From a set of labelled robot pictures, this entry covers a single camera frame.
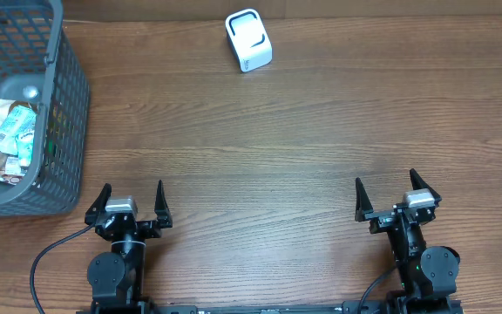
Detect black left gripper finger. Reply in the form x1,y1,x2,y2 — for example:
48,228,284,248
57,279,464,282
154,180,173,229
85,183,112,225

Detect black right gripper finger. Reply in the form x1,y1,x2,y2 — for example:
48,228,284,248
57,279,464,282
355,177,374,222
409,168,442,203

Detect yellow liquid bottle silver cap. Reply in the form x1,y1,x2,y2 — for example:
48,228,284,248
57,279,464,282
22,85,42,103

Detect green lidded jar with tissues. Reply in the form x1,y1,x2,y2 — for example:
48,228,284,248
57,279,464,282
16,129,35,167

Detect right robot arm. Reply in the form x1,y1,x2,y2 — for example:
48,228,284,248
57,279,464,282
355,169,463,314

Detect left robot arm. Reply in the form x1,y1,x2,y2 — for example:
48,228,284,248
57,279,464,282
85,182,173,313

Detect white barcode scanner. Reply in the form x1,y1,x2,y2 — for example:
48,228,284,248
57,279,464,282
225,8,273,72

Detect teal tissue pack in basket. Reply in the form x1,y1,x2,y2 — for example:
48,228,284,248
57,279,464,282
0,106,37,155

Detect dark grey plastic basket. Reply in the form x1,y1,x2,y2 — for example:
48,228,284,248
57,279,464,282
0,0,91,216

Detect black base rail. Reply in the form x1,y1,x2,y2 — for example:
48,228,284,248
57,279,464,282
76,301,464,314

